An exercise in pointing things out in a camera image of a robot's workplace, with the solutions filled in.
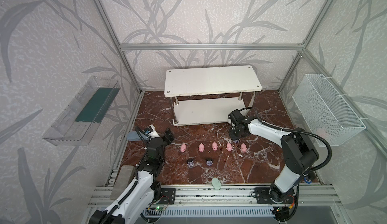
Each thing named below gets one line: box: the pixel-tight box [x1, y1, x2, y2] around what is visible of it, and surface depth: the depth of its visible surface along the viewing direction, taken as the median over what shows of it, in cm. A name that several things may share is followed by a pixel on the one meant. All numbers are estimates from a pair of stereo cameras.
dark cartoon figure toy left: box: [187, 158, 196, 169], surface depth 83 cm
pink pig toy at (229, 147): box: [226, 142, 233, 152], surface depth 91 cm
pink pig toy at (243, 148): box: [240, 143, 248, 153], surface depth 90 cm
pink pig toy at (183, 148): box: [180, 143, 187, 153], surface depth 90 cm
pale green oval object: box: [211, 177, 222, 191], surface depth 77 cm
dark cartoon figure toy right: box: [206, 157, 214, 167], surface depth 82 cm
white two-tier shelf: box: [164, 65, 263, 126], surface depth 82 cm
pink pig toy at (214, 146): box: [212, 141, 219, 151], surface depth 91 cm
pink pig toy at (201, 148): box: [198, 142, 205, 153], surface depth 90 cm
